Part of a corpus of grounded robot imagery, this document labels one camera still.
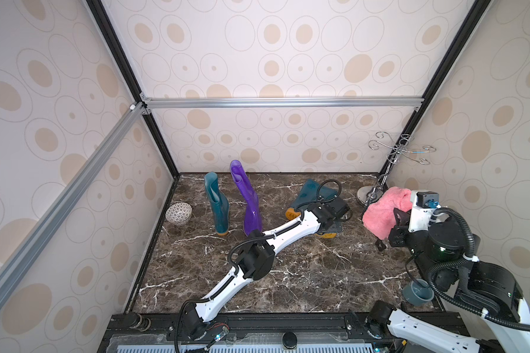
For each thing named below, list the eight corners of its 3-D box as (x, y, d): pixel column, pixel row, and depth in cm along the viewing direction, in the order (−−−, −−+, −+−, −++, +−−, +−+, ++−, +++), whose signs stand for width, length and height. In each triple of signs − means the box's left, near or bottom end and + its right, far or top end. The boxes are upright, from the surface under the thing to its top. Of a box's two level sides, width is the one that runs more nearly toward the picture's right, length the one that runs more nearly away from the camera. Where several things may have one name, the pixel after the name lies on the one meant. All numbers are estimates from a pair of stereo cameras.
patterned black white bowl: (167, 224, 102) (163, 217, 98) (173, 208, 108) (169, 201, 104) (191, 224, 102) (187, 217, 98) (195, 208, 108) (192, 201, 104)
